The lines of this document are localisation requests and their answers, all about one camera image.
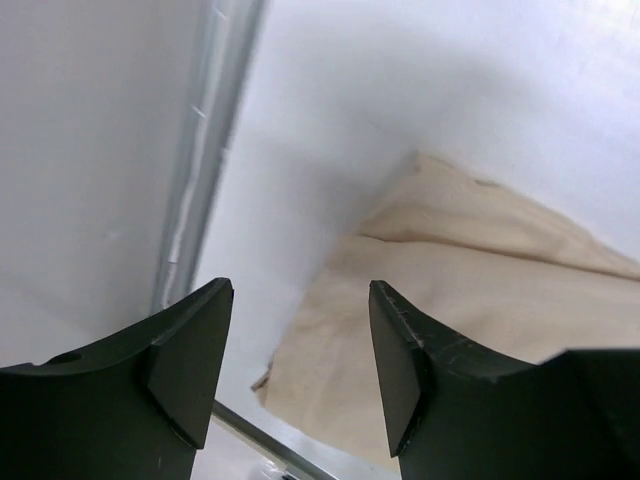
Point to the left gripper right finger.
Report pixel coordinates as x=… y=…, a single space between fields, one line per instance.
x=455 y=409

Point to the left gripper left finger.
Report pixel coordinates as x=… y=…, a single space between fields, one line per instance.
x=134 y=405

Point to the beige trousers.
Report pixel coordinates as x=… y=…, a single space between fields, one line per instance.
x=497 y=267

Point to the aluminium frame rail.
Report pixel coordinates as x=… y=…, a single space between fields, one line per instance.
x=226 y=34

